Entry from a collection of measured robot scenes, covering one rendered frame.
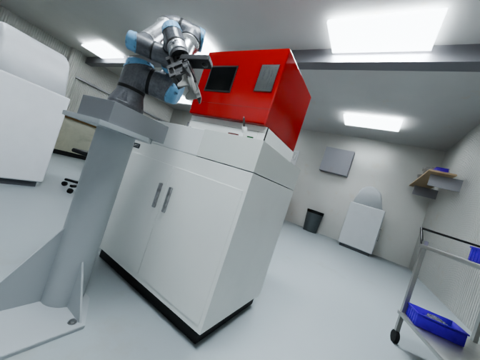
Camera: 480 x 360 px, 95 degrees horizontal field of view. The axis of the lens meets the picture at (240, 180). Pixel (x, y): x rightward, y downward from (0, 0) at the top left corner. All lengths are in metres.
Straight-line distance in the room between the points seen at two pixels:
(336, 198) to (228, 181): 6.49
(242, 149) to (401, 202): 6.63
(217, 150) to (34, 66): 2.43
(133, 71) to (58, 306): 1.05
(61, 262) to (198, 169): 0.70
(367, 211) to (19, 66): 6.58
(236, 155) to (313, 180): 6.60
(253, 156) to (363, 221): 5.60
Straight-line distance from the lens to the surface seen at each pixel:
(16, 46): 3.18
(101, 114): 1.08
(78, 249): 1.20
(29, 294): 1.32
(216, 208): 1.02
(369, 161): 7.53
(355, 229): 6.44
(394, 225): 7.36
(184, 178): 1.17
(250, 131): 1.78
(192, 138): 1.21
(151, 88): 1.13
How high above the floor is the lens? 0.77
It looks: level
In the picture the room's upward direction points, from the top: 18 degrees clockwise
